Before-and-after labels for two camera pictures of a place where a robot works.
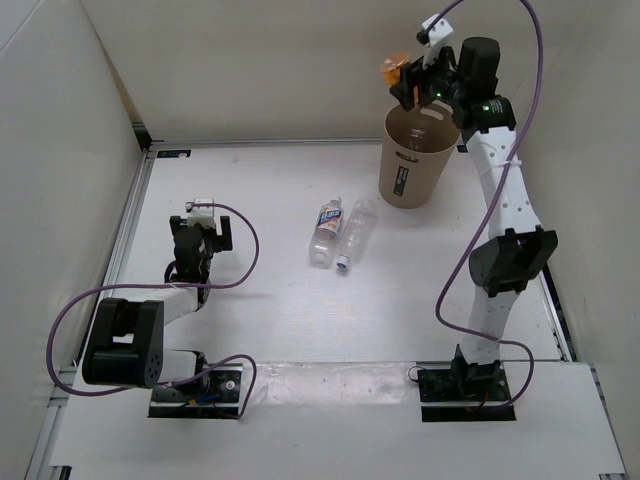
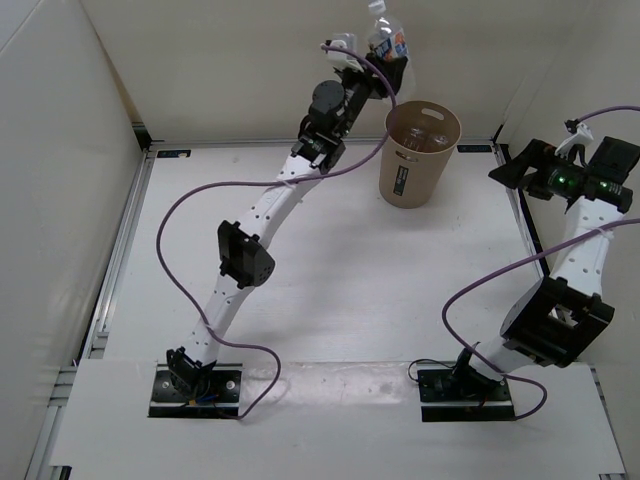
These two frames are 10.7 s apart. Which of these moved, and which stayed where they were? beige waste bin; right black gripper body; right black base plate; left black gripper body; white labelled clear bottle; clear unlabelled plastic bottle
Moved: right black gripper body; white labelled clear bottle; left black gripper body; clear unlabelled plastic bottle
Stayed: beige waste bin; right black base plate
